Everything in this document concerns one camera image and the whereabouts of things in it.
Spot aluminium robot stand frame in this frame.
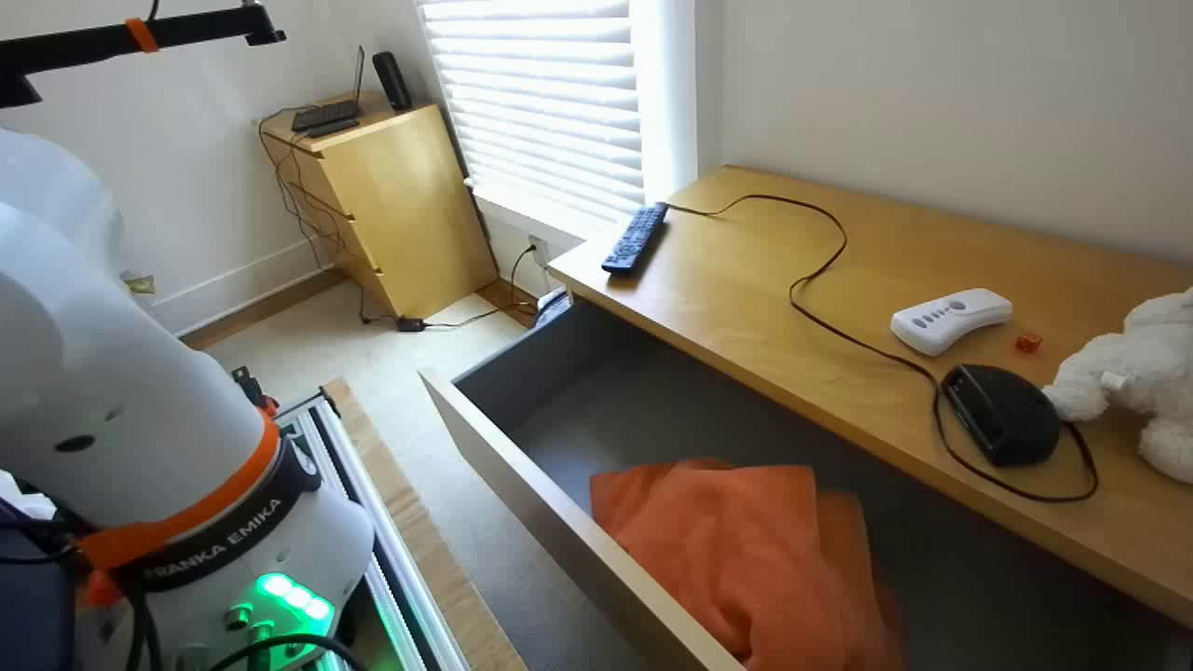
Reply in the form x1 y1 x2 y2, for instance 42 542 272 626
272 387 472 671

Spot open grey wooden drawer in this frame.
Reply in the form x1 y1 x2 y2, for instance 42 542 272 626
416 296 1193 671

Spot white window blinds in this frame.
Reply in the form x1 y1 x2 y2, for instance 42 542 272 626
416 0 650 234

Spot black remote control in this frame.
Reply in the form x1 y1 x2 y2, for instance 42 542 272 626
599 203 673 279

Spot black computer mouse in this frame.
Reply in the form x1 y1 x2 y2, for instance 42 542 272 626
939 361 1065 470

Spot wooden base board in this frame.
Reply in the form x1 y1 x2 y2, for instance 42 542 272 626
319 378 528 671

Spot orange cloth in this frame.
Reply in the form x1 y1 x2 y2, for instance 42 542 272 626
585 455 907 671

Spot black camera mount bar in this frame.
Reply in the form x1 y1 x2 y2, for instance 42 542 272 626
0 0 291 114

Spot tall black speaker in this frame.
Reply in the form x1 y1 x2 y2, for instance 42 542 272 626
368 50 416 117

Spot wooden desk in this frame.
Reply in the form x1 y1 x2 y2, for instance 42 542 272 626
545 166 1193 632

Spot white plush toy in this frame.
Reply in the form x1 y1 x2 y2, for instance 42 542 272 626
1040 288 1193 488

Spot flat black router box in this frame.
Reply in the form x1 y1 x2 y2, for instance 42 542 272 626
287 97 365 141

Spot white handheld remote device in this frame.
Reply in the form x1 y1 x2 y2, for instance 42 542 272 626
887 284 1016 361

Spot light wooden cabinet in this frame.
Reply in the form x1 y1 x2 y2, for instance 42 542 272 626
257 100 503 324

